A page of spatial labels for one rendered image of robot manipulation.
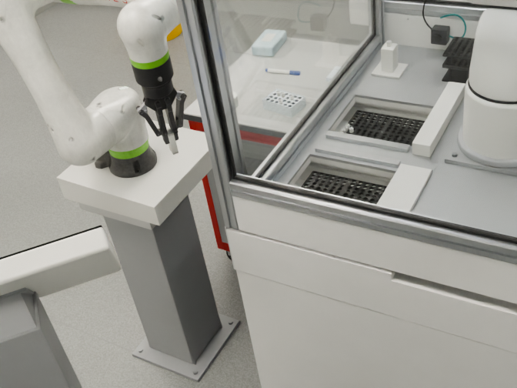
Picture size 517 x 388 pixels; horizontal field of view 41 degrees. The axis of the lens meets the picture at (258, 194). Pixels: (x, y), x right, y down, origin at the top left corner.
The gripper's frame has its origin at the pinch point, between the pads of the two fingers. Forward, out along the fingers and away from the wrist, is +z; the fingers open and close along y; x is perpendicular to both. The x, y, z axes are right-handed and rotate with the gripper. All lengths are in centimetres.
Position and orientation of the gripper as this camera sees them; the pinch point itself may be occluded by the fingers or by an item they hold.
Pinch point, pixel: (171, 141)
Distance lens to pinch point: 182.9
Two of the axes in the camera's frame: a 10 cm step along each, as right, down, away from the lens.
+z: 1.0, 6.9, 7.2
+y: -8.9, 3.9, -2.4
